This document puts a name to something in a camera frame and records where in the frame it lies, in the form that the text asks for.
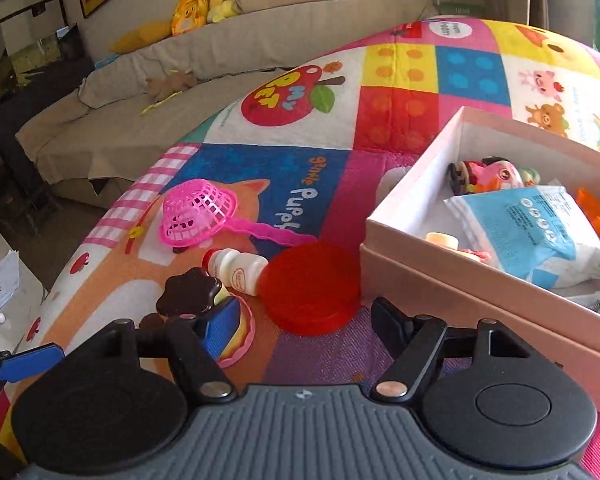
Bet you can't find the red round plastic lid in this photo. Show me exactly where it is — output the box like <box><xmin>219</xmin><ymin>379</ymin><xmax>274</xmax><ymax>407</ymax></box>
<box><xmin>258</xmin><ymin>240</ymin><xmax>361</xmax><ymax>337</ymax></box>

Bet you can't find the blue white snack bag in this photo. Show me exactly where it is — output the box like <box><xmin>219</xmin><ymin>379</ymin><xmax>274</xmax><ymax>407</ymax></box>
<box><xmin>445</xmin><ymin>185</ymin><xmax>600</xmax><ymax>289</ymax></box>

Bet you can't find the pink cartoon figure toy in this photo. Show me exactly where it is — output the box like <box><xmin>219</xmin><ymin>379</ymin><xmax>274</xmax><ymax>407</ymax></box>
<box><xmin>446</xmin><ymin>156</ymin><xmax>541</xmax><ymax>195</ymax></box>

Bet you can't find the small white yogurt bottle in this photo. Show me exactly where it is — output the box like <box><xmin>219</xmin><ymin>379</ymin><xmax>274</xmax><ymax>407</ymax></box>
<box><xmin>202</xmin><ymin>248</ymin><xmax>268</xmax><ymax>296</ymax></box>

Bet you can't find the pink plastic toy strainer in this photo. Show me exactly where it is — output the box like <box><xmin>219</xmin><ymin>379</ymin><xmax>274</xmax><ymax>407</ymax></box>
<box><xmin>159</xmin><ymin>179</ymin><xmax>317</xmax><ymax>248</ymax></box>

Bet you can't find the colourful cartoon play mat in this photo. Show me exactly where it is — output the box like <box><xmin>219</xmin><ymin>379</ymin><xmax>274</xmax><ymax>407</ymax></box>
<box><xmin>0</xmin><ymin>18</ymin><xmax>600</xmax><ymax>479</ymax></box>

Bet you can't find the pink cardboard box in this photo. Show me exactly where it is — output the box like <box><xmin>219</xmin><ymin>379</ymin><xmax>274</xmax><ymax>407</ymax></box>
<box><xmin>361</xmin><ymin>107</ymin><xmax>600</xmax><ymax>410</ymax></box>

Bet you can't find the beige sofa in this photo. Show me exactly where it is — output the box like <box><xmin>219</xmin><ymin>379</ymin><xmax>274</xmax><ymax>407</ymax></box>
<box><xmin>16</xmin><ymin>0</ymin><xmax>438</xmax><ymax>208</ymax></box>

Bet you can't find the brown small plush toy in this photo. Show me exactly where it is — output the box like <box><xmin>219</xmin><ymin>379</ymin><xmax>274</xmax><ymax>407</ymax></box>
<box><xmin>145</xmin><ymin>70</ymin><xmax>197</xmax><ymax>103</ymax></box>

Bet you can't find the yellow plush toy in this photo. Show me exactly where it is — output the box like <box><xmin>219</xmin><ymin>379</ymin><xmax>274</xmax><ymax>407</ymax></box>
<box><xmin>109</xmin><ymin>0</ymin><xmax>240</xmax><ymax>54</ymax></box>

